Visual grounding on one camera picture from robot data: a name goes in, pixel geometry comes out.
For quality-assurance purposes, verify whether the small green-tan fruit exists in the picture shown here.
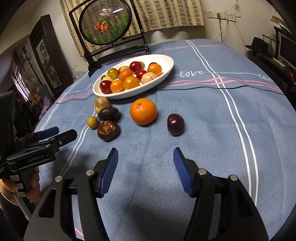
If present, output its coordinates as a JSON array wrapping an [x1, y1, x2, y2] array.
[[86, 116, 100, 130]]

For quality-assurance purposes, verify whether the brown tan round fruit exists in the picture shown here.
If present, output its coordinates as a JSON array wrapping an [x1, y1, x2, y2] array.
[[118, 66, 129, 73]]

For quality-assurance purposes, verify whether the left hand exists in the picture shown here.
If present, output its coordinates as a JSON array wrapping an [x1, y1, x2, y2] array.
[[1, 167, 42, 205]]

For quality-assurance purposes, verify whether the small orange tomato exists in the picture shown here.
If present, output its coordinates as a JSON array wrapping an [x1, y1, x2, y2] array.
[[147, 63, 162, 76]]

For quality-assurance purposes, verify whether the beige patterned curtain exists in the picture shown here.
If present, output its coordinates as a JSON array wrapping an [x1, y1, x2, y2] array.
[[59, 0, 205, 57]]

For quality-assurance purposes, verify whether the pale beige round fruit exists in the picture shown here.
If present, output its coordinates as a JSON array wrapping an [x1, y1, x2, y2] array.
[[101, 75, 113, 82]]

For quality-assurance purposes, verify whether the orange round fruit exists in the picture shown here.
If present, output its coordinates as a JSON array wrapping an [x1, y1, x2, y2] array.
[[110, 79, 125, 93]]

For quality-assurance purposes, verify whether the yellow-orange persimmon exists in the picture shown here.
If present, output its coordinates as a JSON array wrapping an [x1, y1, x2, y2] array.
[[124, 76, 139, 90]]

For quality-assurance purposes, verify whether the red plum front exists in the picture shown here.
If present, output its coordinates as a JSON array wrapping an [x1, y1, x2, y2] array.
[[99, 80, 113, 94]]

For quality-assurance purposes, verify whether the blue checked tablecloth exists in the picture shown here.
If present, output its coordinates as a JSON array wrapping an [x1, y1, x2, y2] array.
[[37, 40, 295, 240]]

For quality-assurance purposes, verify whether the tan passion fruit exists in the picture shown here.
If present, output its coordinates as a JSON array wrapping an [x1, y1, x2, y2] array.
[[140, 72, 158, 84]]

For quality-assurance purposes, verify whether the black metal shelf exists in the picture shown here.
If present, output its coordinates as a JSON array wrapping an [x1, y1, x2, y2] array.
[[245, 26, 296, 93]]

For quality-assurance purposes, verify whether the dark brown oblong fruit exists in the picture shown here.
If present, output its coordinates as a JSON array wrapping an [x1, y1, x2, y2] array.
[[97, 107, 121, 121]]

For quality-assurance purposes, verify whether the framed picture on wall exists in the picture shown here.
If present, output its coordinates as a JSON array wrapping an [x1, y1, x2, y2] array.
[[29, 15, 73, 97]]

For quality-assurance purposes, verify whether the wall power strip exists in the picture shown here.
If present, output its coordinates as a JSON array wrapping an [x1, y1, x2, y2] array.
[[205, 11, 236, 22]]

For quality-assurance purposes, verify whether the red plum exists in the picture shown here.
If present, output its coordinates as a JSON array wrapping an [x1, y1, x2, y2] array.
[[99, 80, 113, 94], [129, 61, 143, 73]]

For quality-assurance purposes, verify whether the dark purple plum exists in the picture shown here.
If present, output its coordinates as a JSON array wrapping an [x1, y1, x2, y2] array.
[[167, 113, 185, 136]]

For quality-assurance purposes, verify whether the small orange mandarin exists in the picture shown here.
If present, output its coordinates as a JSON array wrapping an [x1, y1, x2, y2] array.
[[119, 68, 133, 81]]

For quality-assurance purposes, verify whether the dark brown mangosteen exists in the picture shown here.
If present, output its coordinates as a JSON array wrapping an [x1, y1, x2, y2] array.
[[97, 120, 120, 142]]

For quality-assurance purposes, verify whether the yellow-green round fruit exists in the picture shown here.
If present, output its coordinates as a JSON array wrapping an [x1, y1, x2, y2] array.
[[107, 68, 119, 79]]

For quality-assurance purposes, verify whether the white wall cable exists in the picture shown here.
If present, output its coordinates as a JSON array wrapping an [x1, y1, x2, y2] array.
[[212, 19, 228, 42]]

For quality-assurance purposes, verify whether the large orange mandarin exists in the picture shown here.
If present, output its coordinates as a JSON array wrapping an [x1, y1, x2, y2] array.
[[129, 98, 158, 126]]

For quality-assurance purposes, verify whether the computer monitor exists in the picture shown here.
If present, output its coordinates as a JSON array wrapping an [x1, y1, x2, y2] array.
[[279, 33, 296, 68]]

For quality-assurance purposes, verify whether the tan apple-shaped fruit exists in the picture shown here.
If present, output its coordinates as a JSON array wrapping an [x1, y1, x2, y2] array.
[[94, 96, 110, 114]]

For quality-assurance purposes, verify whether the round goldfish screen stand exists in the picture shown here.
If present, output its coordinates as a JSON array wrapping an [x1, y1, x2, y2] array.
[[69, 1, 151, 76]]

